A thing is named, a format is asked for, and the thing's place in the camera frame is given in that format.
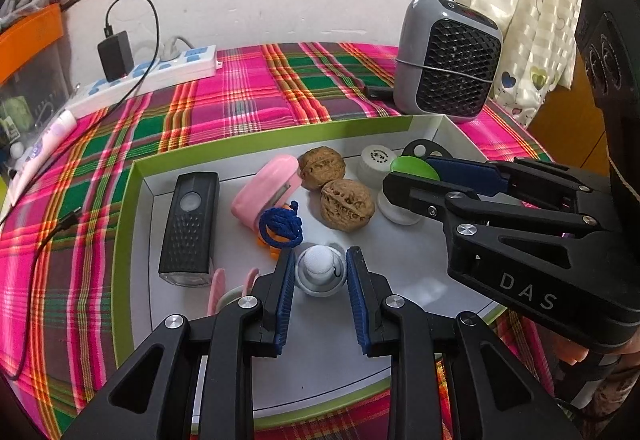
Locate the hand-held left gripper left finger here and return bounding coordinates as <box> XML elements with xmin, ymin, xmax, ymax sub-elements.
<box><xmin>62</xmin><ymin>247</ymin><xmax>297</xmax><ymax>440</ymax></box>

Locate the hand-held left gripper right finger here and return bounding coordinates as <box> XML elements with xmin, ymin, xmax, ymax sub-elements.
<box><xmin>346</xmin><ymin>247</ymin><xmax>583</xmax><ymax>440</ymax></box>

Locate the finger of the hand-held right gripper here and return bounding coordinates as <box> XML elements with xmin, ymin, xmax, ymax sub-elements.
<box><xmin>382</xmin><ymin>170</ymin><xmax>616</xmax><ymax>271</ymax></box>
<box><xmin>426</xmin><ymin>156</ymin><xmax>609</xmax><ymax>215</ymax></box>

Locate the green topped white knob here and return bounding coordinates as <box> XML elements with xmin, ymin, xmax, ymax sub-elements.
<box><xmin>377</xmin><ymin>156</ymin><xmax>442</xmax><ymax>225</ymax></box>

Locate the black round disc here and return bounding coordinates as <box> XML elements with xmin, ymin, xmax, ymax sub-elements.
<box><xmin>401</xmin><ymin>140</ymin><xmax>446</xmax><ymax>165</ymax></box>

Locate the white round knob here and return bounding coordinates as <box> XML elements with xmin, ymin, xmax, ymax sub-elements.
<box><xmin>295</xmin><ymin>245</ymin><xmax>347</xmax><ymax>298</ymax></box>

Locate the white printed bottle cap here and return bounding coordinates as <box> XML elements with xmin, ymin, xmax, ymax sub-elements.
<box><xmin>356</xmin><ymin>145</ymin><xmax>393</xmax><ymax>183</ymax></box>

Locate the small pink grey case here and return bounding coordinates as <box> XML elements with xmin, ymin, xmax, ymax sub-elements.
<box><xmin>207</xmin><ymin>267</ymin><xmax>261</xmax><ymax>315</ymax></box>

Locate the brown walnut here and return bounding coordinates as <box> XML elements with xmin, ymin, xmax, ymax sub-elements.
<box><xmin>320</xmin><ymin>178</ymin><xmax>376</xmax><ymax>233</ymax></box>
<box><xmin>298</xmin><ymin>146</ymin><xmax>347</xmax><ymax>191</ymax></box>

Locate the shallow green cardboard box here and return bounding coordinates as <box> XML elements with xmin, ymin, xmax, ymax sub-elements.
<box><xmin>112</xmin><ymin>114</ymin><xmax>511</xmax><ymax>421</ymax></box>

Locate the blue knitted toy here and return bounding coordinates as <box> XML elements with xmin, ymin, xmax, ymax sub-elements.
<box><xmin>255</xmin><ymin>201</ymin><xmax>304</xmax><ymax>261</ymax></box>

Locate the large pink clip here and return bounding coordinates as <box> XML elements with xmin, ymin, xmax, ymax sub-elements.
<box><xmin>231</xmin><ymin>155</ymin><xmax>303</xmax><ymax>228</ymax></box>

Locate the black bicycle light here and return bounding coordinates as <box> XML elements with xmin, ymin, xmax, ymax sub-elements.
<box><xmin>158</xmin><ymin>172</ymin><xmax>220</xmax><ymax>289</ymax></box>

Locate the person's right forearm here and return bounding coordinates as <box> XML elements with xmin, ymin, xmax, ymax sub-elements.
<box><xmin>582</xmin><ymin>355</ymin><xmax>640</xmax><ymax>428</ymax></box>

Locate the person's right hand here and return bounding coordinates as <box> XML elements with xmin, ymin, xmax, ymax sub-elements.
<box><xmin>557</xmin><ymin>340</ymin><xmax>592</xmax><ymax>367</ymax></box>

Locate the grey portable heater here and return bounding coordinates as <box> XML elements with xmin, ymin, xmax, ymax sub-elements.
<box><xmin>393</xmin><ymin>0</ymin><xmax>503</xmax><ymax>123</ymax></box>

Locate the cream patterned curtain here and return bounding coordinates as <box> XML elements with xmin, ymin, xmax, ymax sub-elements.
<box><xmin>470</xmin><ymin>0</ymin><xmax>591</xmax><ymax>128</ymax></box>

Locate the white power strip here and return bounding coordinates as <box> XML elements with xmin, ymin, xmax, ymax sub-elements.
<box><xmin>65</xmin><ymin>44</ymin><xmax>218</xmax><ymax>118</ymax></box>

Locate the white pink cream tube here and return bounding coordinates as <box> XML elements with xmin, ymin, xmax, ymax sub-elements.
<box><xmin>10</xmin><ymin>112</ymin><xmax>78</xmax><ymax>201</ymax></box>

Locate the black charger adapter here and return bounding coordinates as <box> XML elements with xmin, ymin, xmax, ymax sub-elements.
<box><xmin>97</xmin><ymin>32</ymin><xmax>135</xmax><ymax>83</ymax></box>

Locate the orange lidded storage bin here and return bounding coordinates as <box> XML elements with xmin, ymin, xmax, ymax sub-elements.
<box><xmin>0</xmin><ymin>2</ymin><xmax>68</xmax><ymax>141</ymax></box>

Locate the black charging cable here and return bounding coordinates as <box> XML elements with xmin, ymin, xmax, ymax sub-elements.
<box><xmin>0</xmin><ymin>0</ymin><xmax>161</xmax><ymax>381</ymax></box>

